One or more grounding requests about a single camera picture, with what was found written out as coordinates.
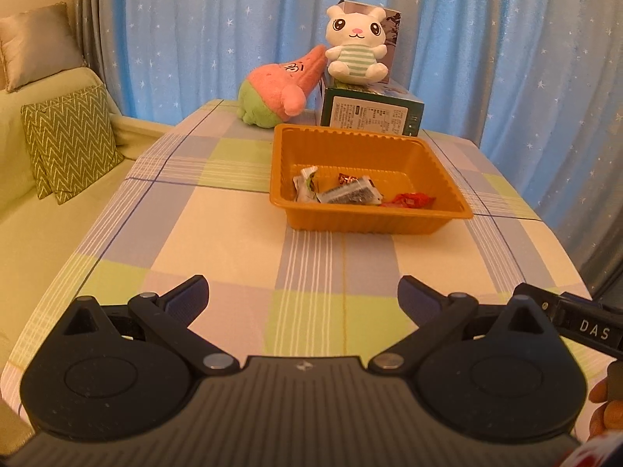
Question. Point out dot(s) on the white rabbit plush toy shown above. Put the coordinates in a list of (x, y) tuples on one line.
[(353, 63)]

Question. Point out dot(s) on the large red snack packet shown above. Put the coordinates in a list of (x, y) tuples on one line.
[(409, 200)]

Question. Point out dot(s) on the dark green carton box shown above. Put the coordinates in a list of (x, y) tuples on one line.
[(370, 116)]

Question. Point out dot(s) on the grey satin cushion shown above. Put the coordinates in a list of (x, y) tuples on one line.
[(39, 44)]

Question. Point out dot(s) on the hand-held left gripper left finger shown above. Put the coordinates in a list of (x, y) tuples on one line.
[(187, 299)]

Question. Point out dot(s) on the pale printed tall box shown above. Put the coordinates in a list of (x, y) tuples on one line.
[(392, 34)]

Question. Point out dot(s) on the person's right hand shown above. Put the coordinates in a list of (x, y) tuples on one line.
[(597, 391)]

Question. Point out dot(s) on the person's red printed clothing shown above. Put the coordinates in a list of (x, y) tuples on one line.
[(598, 455)]

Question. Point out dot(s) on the green zigzag cushion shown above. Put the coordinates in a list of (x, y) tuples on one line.
[(73, 141)]

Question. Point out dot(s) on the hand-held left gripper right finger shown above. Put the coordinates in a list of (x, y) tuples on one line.
[(416, 299)]

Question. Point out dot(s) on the brown candy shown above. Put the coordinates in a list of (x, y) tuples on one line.
[(346, 179)]

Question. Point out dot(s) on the blue star-print curtain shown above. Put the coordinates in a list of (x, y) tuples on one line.
[(194, 34)]

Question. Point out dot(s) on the black and clear snack packet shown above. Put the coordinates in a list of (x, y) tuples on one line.
[(348, 194)]

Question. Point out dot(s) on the orange plastic tray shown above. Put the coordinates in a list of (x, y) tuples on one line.
[(370, 219)]

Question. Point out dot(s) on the silver snack wrapper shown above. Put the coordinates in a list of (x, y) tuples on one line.
[(305, 187)]

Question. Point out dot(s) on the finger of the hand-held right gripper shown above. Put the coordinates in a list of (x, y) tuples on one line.
[(542, 299)]

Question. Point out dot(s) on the light green sofa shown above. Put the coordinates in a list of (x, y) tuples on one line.
[(29, 233)]

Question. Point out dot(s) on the pink star plush toy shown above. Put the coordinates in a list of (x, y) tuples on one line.
[(272, 92)]

